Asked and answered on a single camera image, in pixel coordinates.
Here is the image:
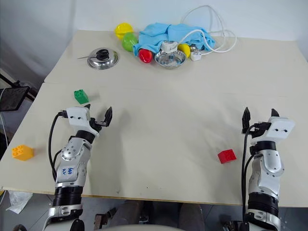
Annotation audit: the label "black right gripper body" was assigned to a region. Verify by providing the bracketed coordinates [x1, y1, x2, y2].
[250, 122, 271, 138]

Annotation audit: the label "light blue cloth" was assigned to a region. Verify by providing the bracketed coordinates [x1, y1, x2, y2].
[132, 23, 216, 57]

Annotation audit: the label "steel bowl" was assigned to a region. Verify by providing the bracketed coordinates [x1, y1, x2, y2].
[154, 50, 186, 70]

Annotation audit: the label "green toy brick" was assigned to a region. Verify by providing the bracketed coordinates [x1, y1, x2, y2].
[73, 89, 89, 104]

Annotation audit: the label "yellow toy brick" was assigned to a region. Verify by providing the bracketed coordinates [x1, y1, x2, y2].
[11, 144, 35, 161]

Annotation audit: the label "crumpled clear plastic bag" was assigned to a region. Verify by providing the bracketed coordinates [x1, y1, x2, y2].
[5, 191, 33, 215]

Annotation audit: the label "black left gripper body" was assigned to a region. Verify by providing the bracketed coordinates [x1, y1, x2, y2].
[88, 116, 108, 132]

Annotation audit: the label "white power cable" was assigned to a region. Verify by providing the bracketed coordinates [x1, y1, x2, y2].
[177, 5, 238, 54]

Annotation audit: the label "black handled scissors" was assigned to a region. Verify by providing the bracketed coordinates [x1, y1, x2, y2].
[77, 49, 109, 61]

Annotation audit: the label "red plastic ball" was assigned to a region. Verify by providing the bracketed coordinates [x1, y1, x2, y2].
[138, 48, 154, 64]

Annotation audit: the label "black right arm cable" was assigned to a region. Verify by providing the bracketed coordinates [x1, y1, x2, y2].
[241, 123, 259, 223]

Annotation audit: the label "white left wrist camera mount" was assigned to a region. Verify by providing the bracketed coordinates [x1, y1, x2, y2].
[66, 106, 100, 138]

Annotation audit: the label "yellow plastic ball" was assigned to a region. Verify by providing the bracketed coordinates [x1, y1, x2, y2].
[114, 22, 135, 40]

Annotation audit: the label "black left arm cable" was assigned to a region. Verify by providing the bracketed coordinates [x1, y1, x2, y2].
[48, 110, 69, 180]

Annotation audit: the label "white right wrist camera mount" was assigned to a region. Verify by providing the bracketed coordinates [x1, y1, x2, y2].
[250, 116, 296, 146]

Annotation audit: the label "green plastic ball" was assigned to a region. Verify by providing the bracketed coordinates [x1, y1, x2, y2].
[121, 32, 138, 52]

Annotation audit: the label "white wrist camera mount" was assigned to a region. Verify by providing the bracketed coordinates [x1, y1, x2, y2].
[66, 106, 100, 138]
[250, 116, 296, 146]

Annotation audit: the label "red toy brick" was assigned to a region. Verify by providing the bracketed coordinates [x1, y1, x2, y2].
[217, 149, 237, 165]

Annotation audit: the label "steel pot lid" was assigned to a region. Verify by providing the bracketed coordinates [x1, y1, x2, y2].
[87, 47, 120, 70]

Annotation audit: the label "black stand with mesh panel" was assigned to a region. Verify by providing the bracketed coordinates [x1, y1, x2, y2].
[0, 73, 37, 113]

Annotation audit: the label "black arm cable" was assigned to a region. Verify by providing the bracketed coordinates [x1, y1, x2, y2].
[241, 123, 259, 223]
[48, 110, 69, 180]

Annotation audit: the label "white power plug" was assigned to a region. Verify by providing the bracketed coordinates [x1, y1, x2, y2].
[190, 50, 202, 62]

